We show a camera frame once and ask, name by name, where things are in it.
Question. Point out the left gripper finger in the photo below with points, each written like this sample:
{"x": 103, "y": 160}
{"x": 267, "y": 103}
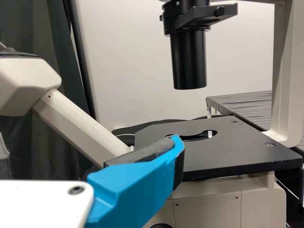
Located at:
{"x": 130, "y": 190}

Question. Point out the black platform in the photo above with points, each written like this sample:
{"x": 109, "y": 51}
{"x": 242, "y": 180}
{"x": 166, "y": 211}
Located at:
{"x": 242, "y": 107}

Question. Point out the cream microscope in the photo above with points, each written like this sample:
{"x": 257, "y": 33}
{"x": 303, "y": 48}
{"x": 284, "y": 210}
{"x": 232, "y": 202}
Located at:
{"x": 23, "y": 80}

